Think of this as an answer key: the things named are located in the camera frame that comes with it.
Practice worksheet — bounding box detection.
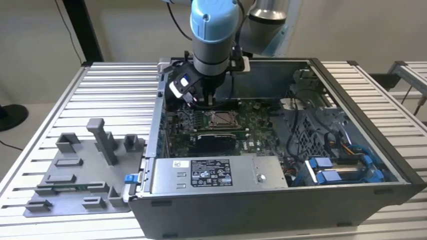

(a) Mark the green motherboard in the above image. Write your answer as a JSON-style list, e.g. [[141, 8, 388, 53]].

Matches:
[[164, 96, 291, 161]]

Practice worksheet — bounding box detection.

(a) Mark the CPU socket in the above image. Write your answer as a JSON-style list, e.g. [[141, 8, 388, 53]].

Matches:
[[201, 109, 241, 130]]

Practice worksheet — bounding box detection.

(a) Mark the grey parts rack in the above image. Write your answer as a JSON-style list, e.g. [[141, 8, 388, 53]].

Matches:
[[23, 118, 148, 218]]

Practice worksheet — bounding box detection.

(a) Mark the black monitor stand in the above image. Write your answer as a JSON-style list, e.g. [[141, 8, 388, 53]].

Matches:
[[0, 104, 29, 133]]

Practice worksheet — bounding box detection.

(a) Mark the black graphics card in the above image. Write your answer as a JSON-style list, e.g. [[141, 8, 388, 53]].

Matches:
[[188, 132, 249, 154]]

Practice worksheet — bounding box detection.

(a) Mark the grey metal disk bay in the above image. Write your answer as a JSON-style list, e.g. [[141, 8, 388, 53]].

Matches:
[[269, 97, 355, 161]]

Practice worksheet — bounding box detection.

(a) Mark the green RAM stick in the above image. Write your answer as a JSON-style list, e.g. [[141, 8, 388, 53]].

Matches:
[[192, 126, 251, 134], [36, 181, 104, 191]]

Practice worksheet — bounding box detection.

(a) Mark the hard disk in blue carrier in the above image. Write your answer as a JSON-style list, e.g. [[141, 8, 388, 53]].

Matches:
[[305, 153, 375, 173], [315, 164, 384, 186]]

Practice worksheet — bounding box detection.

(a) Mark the black PC case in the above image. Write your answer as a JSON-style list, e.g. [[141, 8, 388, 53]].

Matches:
[[128, 57, 422, 240]]

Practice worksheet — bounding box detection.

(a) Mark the aluminium slat side table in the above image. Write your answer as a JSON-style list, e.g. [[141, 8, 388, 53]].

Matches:
[[368, 60, 427, 121]]

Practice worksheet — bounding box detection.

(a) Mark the blue case latch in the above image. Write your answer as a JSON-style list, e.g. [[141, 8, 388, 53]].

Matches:
[[121, 173, 139, 186]]

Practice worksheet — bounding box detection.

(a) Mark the metal CPU socket cover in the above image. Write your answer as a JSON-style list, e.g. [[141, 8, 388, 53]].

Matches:
[[203, 109, 240, 130]]

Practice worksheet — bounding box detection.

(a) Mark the silver power supply unit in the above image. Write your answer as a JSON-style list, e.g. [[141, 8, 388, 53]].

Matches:
[[148, 156, 289, 196]]

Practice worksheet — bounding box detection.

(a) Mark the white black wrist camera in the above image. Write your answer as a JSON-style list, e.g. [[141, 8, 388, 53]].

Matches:
[[168, 69, 203, 107]]

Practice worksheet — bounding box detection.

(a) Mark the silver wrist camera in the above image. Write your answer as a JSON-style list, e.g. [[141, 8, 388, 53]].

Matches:
[[229, 55, 252, 74]]

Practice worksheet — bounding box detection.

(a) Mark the black vertical post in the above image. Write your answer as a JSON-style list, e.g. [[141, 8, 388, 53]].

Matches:
[[61, 0, 105, 63]]

